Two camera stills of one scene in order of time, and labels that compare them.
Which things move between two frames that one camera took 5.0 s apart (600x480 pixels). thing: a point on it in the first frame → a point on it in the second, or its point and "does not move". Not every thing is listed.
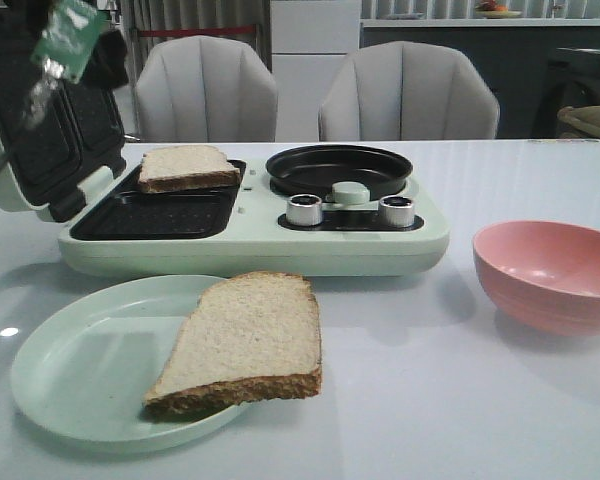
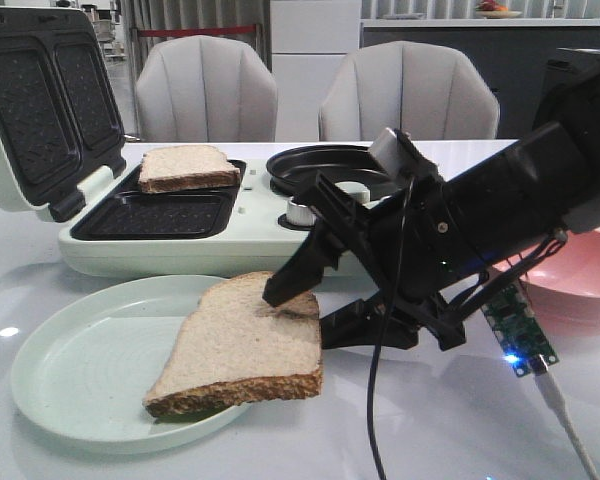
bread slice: (251, 337) does not move
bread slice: (179, 167) does not move
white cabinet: (310, 40) does not move
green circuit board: (67, 35) → (517, 329)
